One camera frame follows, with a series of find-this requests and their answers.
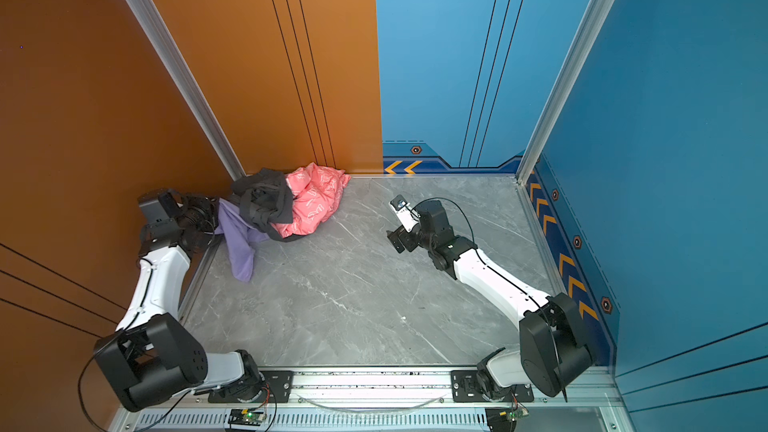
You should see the purple cloth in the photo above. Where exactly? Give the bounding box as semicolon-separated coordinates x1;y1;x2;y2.
215;199;269;283

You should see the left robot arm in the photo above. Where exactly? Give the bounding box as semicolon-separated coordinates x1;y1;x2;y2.
94;189;267;412

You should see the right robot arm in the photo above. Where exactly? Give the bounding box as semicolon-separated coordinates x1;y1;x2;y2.
387;195;596;401

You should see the dark grey cloth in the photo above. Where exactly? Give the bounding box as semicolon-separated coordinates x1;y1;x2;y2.
231;168;302;242

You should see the pink patterned cloth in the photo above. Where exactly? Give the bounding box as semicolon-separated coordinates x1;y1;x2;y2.
273;163;351;239

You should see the right green circuit board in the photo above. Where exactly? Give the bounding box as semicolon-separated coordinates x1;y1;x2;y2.
485;407;530;432

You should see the green circuit board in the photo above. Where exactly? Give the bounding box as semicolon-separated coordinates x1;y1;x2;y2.
226;408;268;431
485;407;530;432

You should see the left green circuit board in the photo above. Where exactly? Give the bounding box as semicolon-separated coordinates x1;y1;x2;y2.
226;408;268;431

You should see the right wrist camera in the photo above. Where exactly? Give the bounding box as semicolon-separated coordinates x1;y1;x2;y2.
389;195;419;232

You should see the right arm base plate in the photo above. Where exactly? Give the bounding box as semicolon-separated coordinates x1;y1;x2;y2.
450;369;534;403

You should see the front aluminium rail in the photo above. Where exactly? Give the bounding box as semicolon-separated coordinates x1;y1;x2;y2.
110;366;634;431

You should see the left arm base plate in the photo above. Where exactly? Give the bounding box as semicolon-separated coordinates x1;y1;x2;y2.
207;370;294;404

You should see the left aluminium frame post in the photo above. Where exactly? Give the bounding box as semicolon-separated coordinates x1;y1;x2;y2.
125;0;245;180

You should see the aluminium frame post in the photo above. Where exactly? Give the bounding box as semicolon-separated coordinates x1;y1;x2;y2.
516;0;616;186
125;0;245;180

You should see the right aluminium frame post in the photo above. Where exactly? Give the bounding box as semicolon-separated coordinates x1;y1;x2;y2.
516;0;616;186

